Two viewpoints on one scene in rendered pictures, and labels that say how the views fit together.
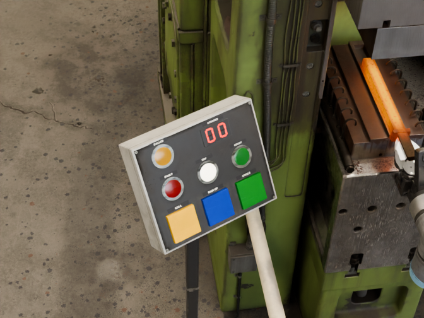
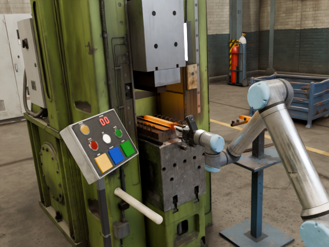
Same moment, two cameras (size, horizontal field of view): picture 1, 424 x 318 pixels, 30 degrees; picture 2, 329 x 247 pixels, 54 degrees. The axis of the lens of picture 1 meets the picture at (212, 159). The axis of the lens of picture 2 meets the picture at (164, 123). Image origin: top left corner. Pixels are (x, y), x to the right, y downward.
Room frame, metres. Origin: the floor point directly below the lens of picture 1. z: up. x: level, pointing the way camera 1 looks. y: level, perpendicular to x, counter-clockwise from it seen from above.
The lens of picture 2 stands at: (-0.15, 0.44, 1.57)
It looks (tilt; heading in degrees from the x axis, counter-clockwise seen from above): 16 degrees down; 333
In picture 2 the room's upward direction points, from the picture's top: 3 degrees counter-clockwise
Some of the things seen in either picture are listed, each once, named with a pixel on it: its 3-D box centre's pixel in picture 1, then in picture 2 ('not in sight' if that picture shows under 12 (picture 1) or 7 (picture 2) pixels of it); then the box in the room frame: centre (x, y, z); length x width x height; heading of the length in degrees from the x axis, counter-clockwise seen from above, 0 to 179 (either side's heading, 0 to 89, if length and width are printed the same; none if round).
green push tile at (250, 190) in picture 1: (250, 190); (127, 148); (1.34, -0.10, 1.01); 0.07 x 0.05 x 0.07; 124
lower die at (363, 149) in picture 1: (366, 96); (152, 127); (1.77, -0.45, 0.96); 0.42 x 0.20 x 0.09; 9
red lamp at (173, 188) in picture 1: (172, 188); (93, 145); (1.26, 0.09, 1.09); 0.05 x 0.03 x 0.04; 99
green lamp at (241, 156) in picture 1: (241, 156); (118, 133); (1.38, -0.07, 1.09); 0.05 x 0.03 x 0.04; 99
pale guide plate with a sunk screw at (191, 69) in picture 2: not in sight; (191, 76); (1.74, -0.77, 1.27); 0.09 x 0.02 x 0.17; 99
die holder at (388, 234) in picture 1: (368, 155); (159, 160); (1.79, -0.50, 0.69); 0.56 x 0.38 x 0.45; 9
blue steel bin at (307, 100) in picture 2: not in sight; (290, 97); (3.73, -4.10, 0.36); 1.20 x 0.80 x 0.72; 10
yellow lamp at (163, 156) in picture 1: (163, 156); (84, 129); (1.30, 0.12, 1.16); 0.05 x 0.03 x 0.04; 99
